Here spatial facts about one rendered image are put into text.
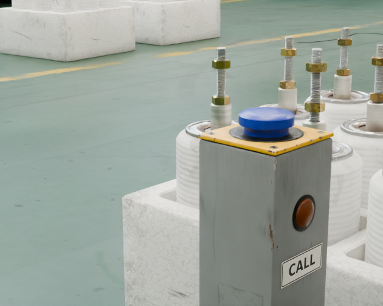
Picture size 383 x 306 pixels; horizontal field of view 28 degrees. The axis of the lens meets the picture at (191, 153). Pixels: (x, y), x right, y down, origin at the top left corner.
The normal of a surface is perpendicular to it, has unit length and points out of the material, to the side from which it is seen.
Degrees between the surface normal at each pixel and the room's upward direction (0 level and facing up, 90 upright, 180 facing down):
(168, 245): 90
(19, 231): 0
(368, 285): 90
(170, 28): 90
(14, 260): 0
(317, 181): 90
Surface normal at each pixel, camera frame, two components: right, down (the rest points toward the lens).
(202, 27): 0.75, 0.18
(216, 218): -0.69, 0.20
